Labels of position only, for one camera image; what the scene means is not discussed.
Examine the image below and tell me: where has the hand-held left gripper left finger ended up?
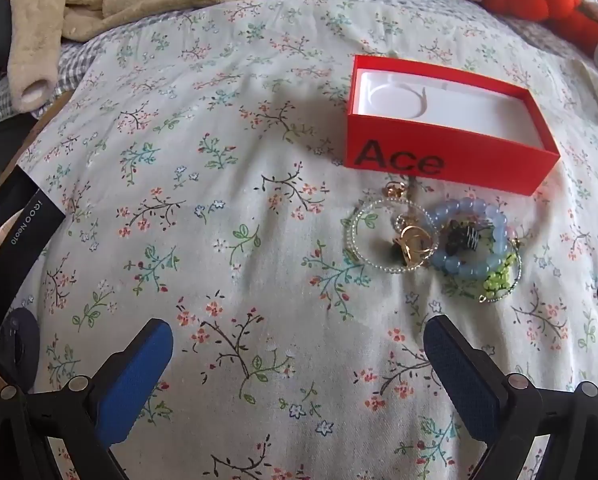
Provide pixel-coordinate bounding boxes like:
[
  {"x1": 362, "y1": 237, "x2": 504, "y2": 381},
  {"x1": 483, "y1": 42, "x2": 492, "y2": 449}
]
[{"x1": 0, "y1": 318, "x2": 174, "y2": 480}]

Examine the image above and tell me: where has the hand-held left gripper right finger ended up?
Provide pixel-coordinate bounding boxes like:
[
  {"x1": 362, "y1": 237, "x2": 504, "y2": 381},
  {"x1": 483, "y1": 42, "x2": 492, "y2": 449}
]
[{"x1": 423, "y1": 314, "x2": 598, "y2": 480}]

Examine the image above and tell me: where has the green bead bracelet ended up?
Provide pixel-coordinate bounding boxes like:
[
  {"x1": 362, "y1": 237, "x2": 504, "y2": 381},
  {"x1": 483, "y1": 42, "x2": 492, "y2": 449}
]
[{"x1": 476, "y1": 239, "x2": 525, "y2": 306}]

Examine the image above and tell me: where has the black hair claw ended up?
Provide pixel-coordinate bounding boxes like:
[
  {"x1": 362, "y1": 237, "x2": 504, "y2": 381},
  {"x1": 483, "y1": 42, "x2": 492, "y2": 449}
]
[{"x1": 441, "y1": 220, "x2": 486, "y2": 257}]

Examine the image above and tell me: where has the large gold ring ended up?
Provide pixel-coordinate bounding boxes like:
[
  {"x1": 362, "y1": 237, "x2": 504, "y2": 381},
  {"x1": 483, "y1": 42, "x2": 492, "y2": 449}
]
[{"x1": 396, "y1": 225, "x2": 438, "y2": 267}]

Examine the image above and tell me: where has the blue bead bracelet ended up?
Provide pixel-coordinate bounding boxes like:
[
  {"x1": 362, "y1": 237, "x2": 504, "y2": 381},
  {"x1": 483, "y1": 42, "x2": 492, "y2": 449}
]
[{"x1": 425, "y1": 197, "x2": 510, "y2": 281}]

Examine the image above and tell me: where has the red cardboard box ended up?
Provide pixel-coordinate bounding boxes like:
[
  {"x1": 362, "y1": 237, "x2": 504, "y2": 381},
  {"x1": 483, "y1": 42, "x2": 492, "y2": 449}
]
[{"x1": 344, "y1": 54, "x2": 561, "y2": 196}]

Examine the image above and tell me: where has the clear bead bracelet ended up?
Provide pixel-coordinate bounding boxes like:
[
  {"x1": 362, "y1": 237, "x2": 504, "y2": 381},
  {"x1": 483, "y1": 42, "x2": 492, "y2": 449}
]
[{"x1": 348, "y1": 197, "x2": 440, "y2": 276}]

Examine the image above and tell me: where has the small gold earring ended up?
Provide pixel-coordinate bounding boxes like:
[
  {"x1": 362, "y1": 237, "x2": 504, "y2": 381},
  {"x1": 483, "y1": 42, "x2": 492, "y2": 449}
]
[{"x1": 383, "y1": 180, "x2": 411, "y2": 201}]

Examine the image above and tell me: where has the dark round object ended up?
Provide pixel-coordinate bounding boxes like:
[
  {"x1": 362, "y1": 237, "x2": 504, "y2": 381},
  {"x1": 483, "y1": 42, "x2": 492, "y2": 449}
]
[{"x1": 0, "y1": 309, "x2": 40, "y2": 377}]

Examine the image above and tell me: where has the black cardboard box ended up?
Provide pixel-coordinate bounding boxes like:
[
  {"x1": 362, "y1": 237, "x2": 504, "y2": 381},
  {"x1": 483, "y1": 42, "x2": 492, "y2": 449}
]
[{"x1": 0, "y1": 162, "x2": 66, "y2": 357}]

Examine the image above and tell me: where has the floral bedsheet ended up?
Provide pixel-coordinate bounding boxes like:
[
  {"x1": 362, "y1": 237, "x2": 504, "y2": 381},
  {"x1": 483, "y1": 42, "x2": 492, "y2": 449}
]
[{"x1": 0, "y1": 0, "x2": 598, "y2": 480}]

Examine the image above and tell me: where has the orange pumpkin plush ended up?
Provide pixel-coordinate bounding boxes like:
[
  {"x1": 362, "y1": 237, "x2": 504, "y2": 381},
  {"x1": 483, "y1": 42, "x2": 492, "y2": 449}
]
[{"x1": 481, "y1": 0, "x2": 598, "y2": 57}]

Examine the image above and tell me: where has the beige fleece garment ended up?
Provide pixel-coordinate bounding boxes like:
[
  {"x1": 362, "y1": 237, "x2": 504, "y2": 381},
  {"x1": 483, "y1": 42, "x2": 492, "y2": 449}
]
[{"x1": 6, "y1": 0, "x2": 270, "y2": 111}]

